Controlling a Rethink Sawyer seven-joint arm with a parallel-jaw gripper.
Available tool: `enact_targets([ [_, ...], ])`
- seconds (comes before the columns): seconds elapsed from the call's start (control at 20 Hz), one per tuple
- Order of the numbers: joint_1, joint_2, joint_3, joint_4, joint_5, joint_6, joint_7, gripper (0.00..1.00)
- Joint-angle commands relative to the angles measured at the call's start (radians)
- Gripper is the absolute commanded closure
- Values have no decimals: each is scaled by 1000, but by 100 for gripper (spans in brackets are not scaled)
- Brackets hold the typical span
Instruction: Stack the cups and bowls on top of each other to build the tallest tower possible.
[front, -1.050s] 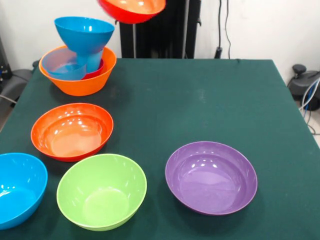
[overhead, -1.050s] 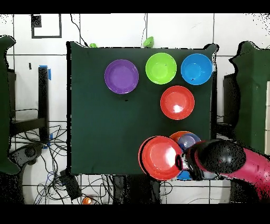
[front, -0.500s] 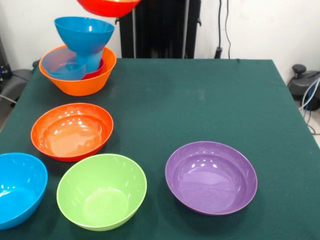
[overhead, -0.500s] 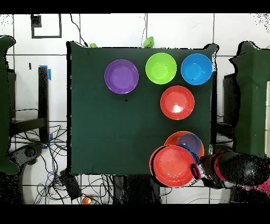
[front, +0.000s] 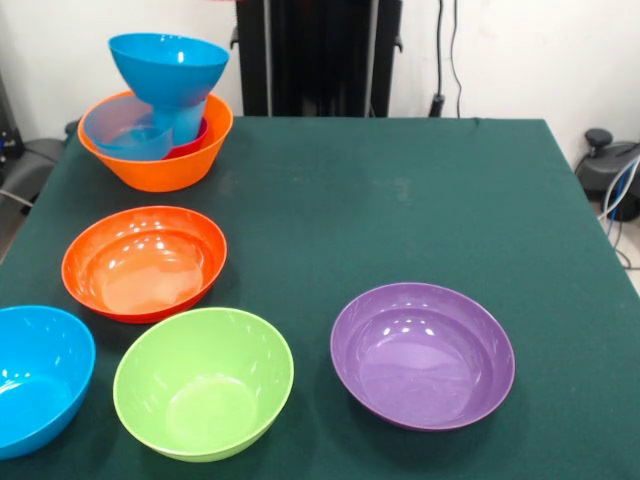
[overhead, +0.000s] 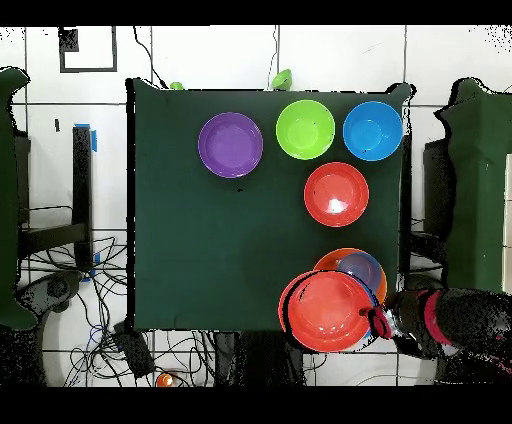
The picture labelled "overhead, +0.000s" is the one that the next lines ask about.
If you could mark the black table frame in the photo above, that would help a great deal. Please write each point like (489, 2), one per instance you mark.
(438, 192)
(82, 192)

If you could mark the purple bowl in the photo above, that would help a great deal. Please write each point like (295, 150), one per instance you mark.
(230, 144)

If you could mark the small orange cup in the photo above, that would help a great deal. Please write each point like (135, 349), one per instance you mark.
(164, 380)

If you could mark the orange bowl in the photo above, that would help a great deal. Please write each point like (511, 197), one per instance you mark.
(326, 262)

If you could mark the translucent blue bowl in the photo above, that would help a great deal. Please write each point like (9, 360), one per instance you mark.
(362, 268)

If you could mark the green bowl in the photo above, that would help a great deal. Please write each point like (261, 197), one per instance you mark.
(305, 130)
(282, 79)

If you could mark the green cup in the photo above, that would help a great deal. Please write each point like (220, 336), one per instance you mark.
(176, 85)

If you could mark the neighbouring green cloth table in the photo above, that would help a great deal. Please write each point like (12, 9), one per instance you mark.
(476, 200)
(8, 200)

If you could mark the red bowl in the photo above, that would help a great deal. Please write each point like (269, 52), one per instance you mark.
(336, 188)
(324, 316)

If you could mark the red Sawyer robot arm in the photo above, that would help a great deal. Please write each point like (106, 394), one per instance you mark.
(460, 316)

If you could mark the black power strip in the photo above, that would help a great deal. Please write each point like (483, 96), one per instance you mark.
(134, 352)

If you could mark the dark green tablecloth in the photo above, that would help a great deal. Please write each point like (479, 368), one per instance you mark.
(172, 180)

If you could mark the black round base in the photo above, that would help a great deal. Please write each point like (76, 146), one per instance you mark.
(52, 290)

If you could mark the white box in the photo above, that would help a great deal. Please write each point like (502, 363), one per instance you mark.
(508, 224)

